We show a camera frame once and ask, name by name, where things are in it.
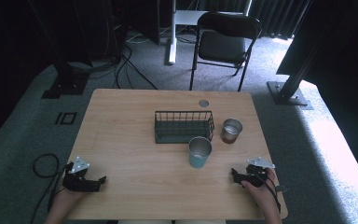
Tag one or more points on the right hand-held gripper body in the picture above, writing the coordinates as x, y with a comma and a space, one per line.
256, 174

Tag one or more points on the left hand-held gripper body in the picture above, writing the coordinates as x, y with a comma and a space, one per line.
76, 180

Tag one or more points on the teal metal cup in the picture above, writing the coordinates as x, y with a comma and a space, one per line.
199, 152

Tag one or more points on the silver metal cup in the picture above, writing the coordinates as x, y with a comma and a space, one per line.
231, 130

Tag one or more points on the person's left hand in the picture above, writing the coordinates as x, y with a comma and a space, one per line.
70, 200

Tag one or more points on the person's right hand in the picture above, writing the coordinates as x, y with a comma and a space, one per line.
262, 194

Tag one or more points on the grey tape piece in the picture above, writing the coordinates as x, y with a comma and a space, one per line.
281, 188

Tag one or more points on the grey round table grommet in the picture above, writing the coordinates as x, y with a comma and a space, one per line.
203, 103

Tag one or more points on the black metal stand, slanted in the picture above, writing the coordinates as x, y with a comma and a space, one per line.
290, 84

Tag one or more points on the black metal stand, upright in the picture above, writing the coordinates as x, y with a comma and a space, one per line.
66, 79

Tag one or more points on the black folding chair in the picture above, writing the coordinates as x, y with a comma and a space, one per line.
222, 46

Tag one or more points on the dark curtain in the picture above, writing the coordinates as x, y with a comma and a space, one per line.
276, 15

